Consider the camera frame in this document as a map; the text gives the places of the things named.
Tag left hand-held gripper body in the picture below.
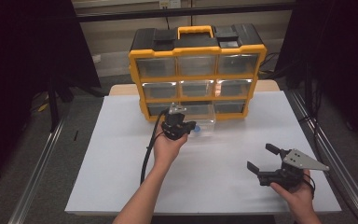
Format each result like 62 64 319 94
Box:
160 104 191 141

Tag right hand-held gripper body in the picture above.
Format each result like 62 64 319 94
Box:
256 147 331 191

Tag clear plastic drawer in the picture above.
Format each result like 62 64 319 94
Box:
180 102 216 138

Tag yellow and black organizer cabinet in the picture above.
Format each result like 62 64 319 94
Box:
128 23 268 122

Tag person's left hand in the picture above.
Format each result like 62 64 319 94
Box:
152 130 189 171

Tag person's right hand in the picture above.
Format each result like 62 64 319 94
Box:
269 169 317 217

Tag set of clear drawers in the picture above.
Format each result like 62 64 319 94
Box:
135 53 259 117

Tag black curtain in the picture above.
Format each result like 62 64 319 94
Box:
0 0 103 195
274 0 358 157

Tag black horizontal bar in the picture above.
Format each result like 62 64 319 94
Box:
75 2 296 23

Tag black metal stand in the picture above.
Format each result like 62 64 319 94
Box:
46 73 61 133

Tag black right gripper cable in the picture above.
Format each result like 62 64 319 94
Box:
302 173 317 201

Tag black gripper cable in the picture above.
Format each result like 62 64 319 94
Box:
140 107 171 187
302 173 317 201

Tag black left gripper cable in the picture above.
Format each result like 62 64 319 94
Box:
140 107 171 187

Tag aluminium floor rail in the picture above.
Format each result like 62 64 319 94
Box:
286 89 358 224
7 119 67 224

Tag white wall outlet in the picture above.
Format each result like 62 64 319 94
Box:
158 0 182 9

